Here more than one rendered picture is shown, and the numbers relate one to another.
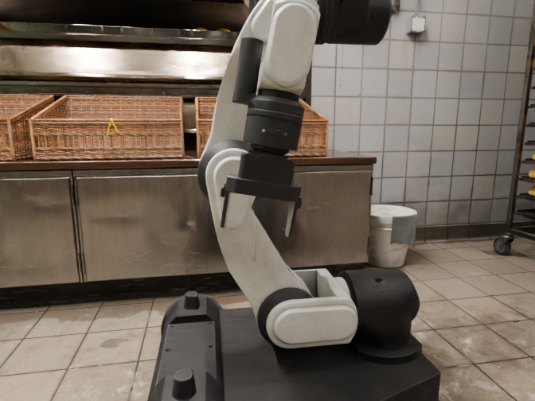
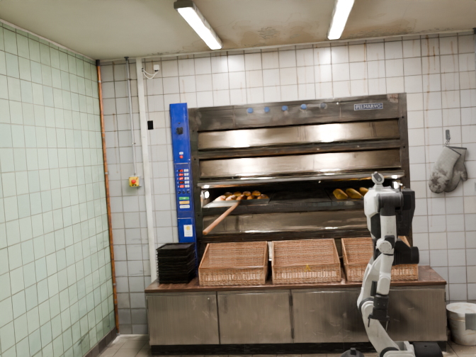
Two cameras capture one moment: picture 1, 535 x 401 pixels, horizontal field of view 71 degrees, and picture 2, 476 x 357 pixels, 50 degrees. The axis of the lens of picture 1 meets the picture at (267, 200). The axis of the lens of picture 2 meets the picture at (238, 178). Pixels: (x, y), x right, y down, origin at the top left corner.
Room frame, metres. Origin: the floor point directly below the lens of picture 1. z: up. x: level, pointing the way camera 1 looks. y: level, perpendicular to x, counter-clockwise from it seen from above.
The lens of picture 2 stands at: (-2.62, -0.15, 1.68)
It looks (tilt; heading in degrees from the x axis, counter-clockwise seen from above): 3 degrees down; 17
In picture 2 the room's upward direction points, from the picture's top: 3 degrees counter-clockwise
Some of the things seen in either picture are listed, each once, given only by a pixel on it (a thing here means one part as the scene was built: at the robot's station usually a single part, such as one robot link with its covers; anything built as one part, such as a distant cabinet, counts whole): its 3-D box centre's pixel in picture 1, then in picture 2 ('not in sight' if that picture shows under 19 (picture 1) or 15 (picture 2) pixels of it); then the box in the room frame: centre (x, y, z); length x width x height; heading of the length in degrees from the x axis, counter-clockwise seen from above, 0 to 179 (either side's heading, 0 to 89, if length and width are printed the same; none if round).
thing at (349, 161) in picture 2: not in sight; (297, 163); (1.95, 0.72, 1.54); 1.79 x 0.11 x 0.19; 101
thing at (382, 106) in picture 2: not in sight; (295, 112); (1.97, 0.72, 1.99); 1.80 x 0.08 x 0.21; 101
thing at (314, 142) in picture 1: (255, 123); (377, 257); (1.80, 0.05, 0.72); 0.56 x 0.49 x 0.28; 100
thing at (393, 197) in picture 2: not in sight; (389, 204); (0.62, -0.08, 1.30); 0.12 x 0.09 x 0.14; 99
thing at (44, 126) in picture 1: (119, 123); (304, 260); (1.69, 0.65, 0.72); 0.56 x 0.49 x 0.28; 102
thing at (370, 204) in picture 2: not in sight; (389, 210); (0.85, -0.08, 1.23); 0.34 x 0.30 x 0.36; 9
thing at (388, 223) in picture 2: not in sight; (386, 233); (0.62, -0.06, 1.12); 0.13 x 0.12 x 0.22; 8
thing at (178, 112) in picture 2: not in sight; (204, 207); (2.67, 1.92, 1.07); 1.93 x 0.16 x 2.15; 11
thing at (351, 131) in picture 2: not in sight; (295, 134); (1.95, 0.72, 1.80); 1.79 x 0.11 x 0.19; 101
